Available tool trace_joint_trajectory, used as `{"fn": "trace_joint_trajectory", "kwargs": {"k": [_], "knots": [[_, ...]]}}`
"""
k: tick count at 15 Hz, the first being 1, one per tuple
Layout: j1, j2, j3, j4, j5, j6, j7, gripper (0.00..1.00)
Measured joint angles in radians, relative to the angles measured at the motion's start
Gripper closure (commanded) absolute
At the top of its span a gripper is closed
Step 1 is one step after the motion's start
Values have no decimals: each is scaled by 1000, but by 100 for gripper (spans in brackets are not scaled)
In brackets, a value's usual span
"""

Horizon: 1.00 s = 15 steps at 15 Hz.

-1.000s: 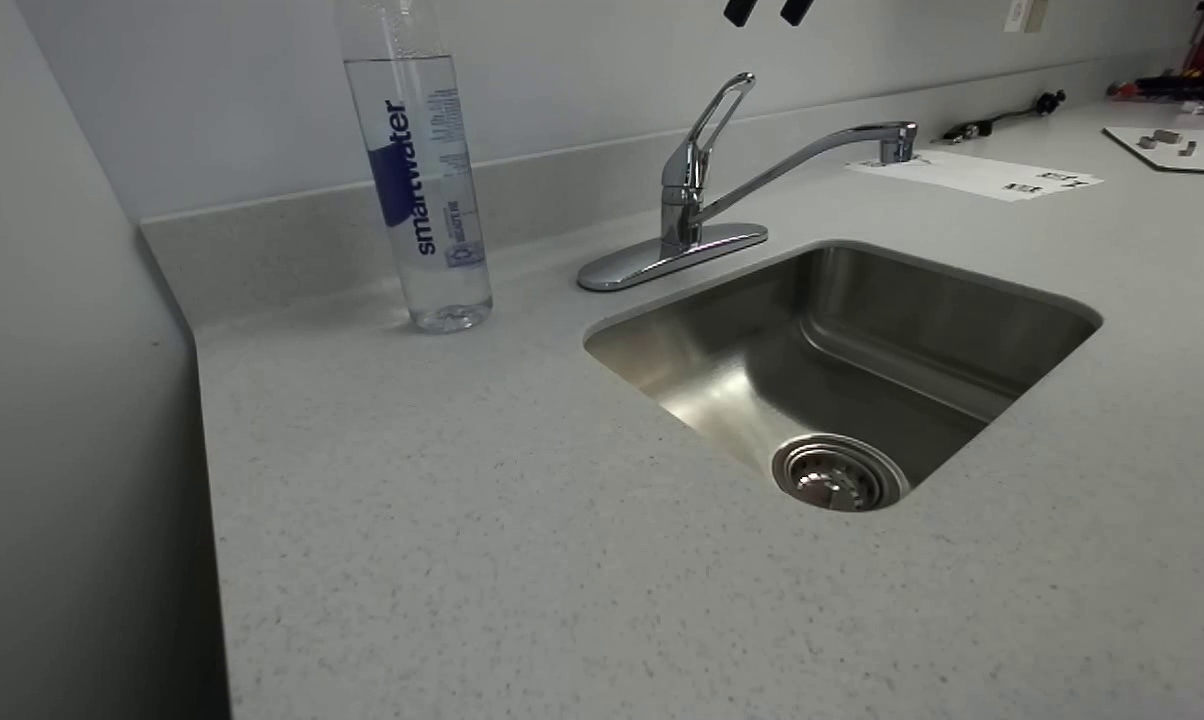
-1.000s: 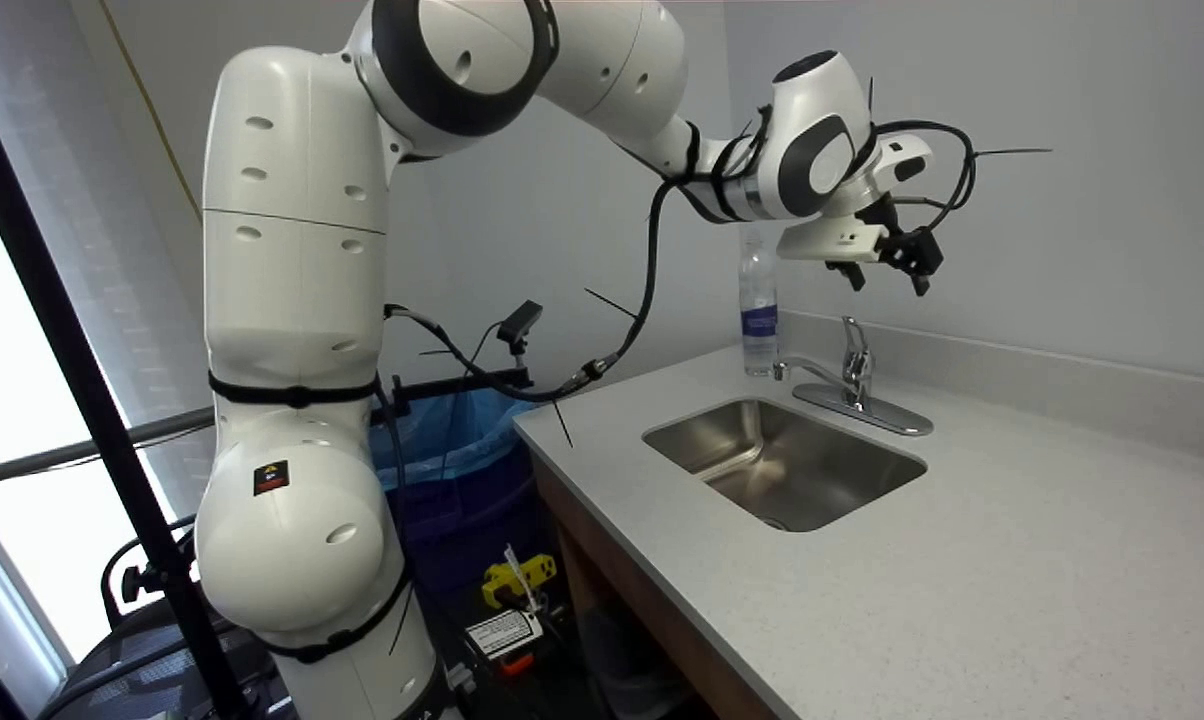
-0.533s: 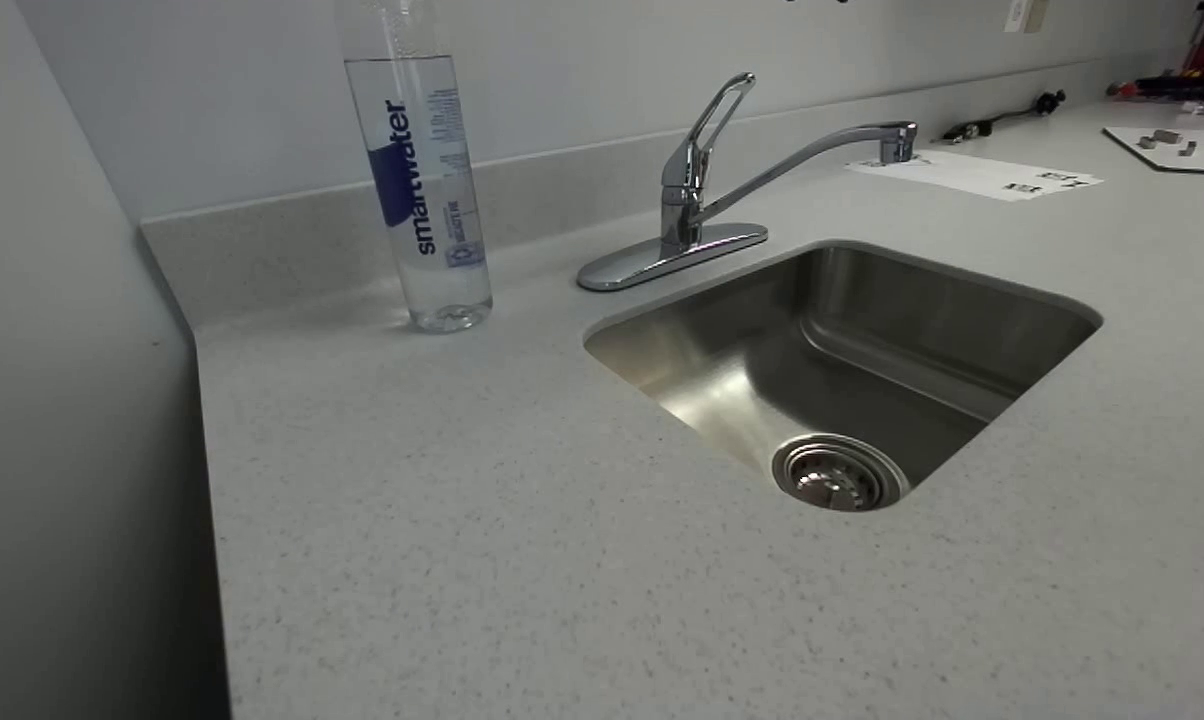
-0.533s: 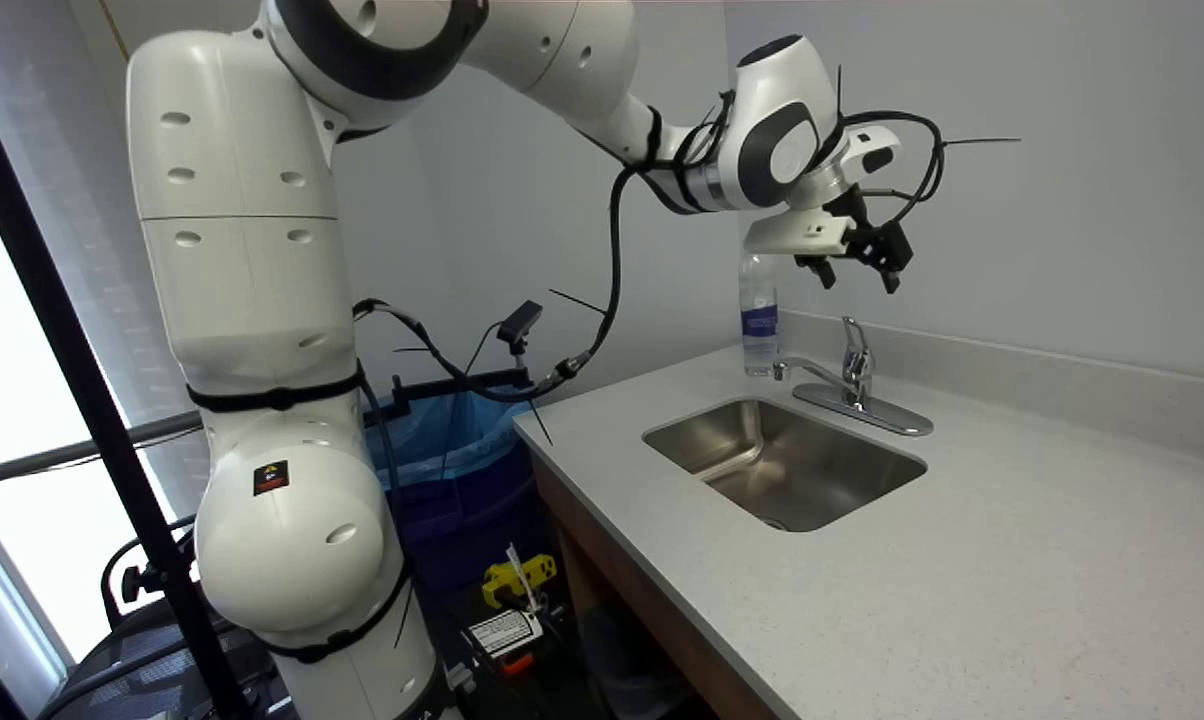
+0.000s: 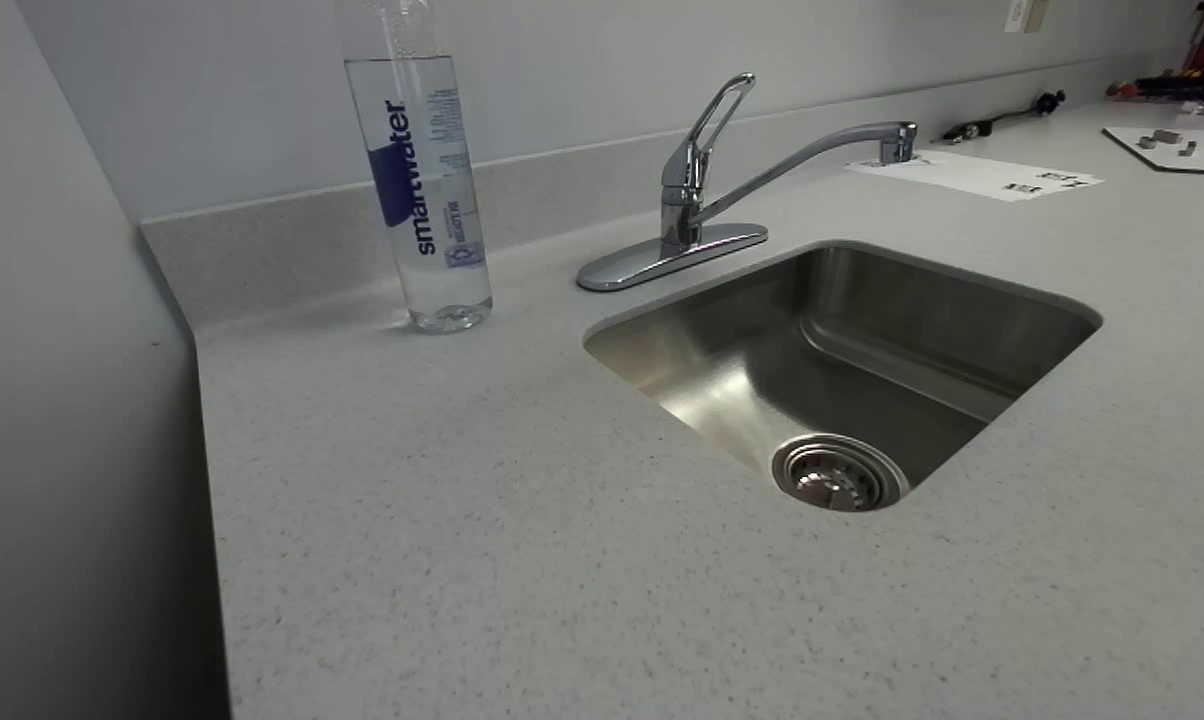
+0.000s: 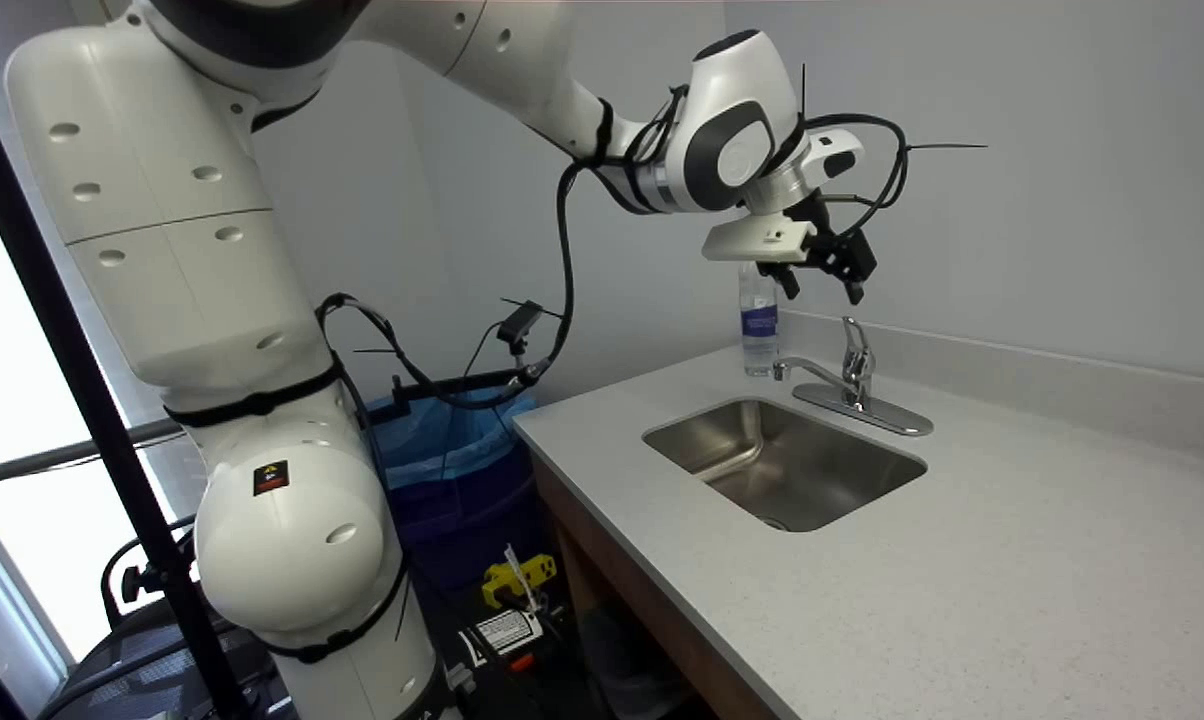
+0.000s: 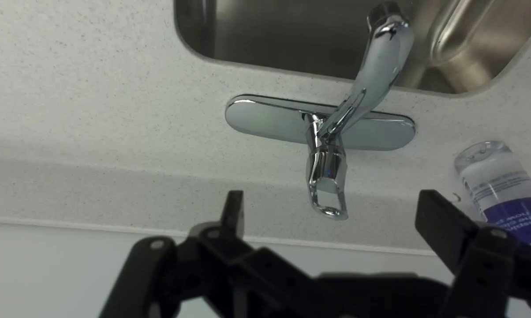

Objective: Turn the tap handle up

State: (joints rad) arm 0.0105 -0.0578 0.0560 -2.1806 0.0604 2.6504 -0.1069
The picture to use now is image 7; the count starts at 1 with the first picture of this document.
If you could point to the stainless steel sink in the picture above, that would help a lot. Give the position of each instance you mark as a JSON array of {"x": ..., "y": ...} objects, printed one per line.
[{"x": 275, "y": 32}]

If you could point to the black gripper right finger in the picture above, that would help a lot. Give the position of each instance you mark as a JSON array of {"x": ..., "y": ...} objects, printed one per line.
[{"x": 487, "y": 265}]

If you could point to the clear bottle with blue label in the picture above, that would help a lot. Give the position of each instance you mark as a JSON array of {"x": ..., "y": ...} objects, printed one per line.
[{"x": 499, "y": 182}]

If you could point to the chrome faucet with base plate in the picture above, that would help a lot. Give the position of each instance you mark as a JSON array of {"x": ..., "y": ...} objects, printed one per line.
[{"x": 265, "y": 115}]

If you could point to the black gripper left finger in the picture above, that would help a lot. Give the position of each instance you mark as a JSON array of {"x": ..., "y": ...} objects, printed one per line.
[{"x": 217, "y": 270}]

